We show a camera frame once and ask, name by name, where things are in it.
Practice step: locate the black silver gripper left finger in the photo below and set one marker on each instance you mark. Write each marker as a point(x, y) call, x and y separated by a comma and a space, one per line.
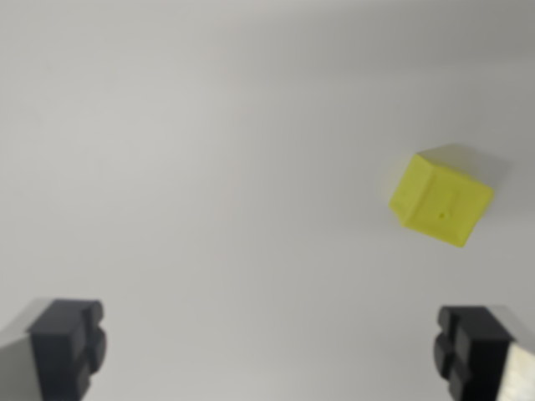
point(58, 351)

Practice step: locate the black silver gripper right finger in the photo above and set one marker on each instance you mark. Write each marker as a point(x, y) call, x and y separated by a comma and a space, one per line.
point(476, 355)

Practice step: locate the yellow cube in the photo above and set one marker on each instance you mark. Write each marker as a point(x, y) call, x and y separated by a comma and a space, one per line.
point(439, 200)

